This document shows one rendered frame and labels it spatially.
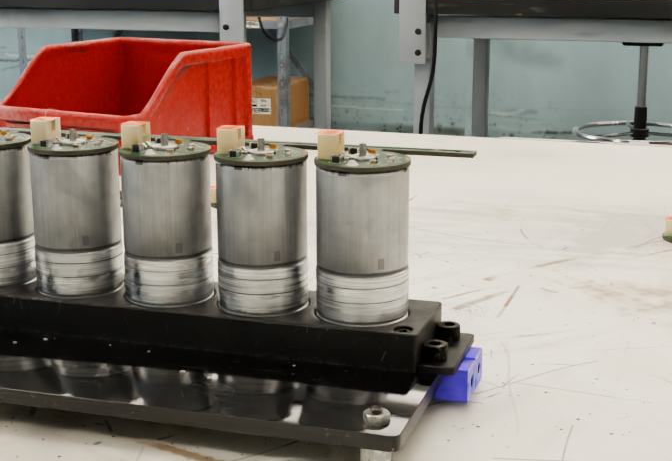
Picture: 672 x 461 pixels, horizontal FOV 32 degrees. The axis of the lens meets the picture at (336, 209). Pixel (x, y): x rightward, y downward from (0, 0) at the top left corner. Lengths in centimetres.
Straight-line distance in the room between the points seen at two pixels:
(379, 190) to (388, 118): 461
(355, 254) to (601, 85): 441
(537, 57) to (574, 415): 443
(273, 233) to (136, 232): 4
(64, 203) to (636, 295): 19
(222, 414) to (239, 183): 6
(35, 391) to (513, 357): 13
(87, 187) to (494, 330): 13
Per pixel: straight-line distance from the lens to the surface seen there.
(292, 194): 30
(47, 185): 33
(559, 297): 40
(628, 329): 37
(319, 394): 28
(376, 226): 29
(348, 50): 492
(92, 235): 33
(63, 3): 302
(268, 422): 27
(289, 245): 31
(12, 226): 34
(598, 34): 261
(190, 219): 32
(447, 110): 483
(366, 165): 29
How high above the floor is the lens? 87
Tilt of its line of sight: 13 degrees down
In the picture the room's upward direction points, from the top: straight up
